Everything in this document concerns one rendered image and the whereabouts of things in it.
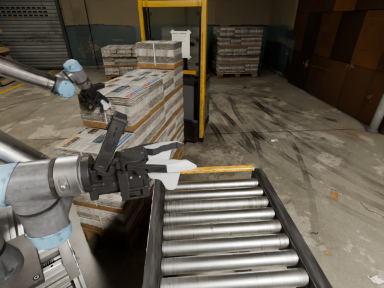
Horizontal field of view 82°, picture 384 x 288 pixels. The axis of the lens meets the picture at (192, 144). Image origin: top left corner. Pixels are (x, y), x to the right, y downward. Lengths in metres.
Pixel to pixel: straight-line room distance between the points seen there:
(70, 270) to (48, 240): 0.41
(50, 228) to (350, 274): 1.83
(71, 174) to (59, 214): 0.11
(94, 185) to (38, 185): 0.09
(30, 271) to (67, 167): 0.51
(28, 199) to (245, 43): 6.51
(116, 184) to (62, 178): 0.09
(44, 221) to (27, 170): 0.11
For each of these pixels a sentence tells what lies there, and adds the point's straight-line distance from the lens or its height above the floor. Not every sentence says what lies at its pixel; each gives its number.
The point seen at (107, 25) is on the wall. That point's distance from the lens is 8.37.
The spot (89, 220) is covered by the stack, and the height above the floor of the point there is 0.24.
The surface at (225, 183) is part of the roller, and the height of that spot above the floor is 0.79.
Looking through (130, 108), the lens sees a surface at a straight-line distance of 1.44.
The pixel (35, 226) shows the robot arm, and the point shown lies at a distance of 0.53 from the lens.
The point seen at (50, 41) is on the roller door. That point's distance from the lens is 9.00.
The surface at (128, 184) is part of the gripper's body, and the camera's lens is 0.44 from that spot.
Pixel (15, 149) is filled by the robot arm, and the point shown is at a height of 1.23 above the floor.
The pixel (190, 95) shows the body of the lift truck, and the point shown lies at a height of 0.62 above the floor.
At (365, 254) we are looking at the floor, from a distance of 2.18.
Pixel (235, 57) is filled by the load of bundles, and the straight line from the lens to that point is 6.71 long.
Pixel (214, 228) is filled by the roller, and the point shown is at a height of 0.80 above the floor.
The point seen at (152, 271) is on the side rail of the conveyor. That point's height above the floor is 0.80.
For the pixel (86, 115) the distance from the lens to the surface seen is 1.65.
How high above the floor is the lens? 1.47
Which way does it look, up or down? 29 degrees down
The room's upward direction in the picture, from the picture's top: straight up
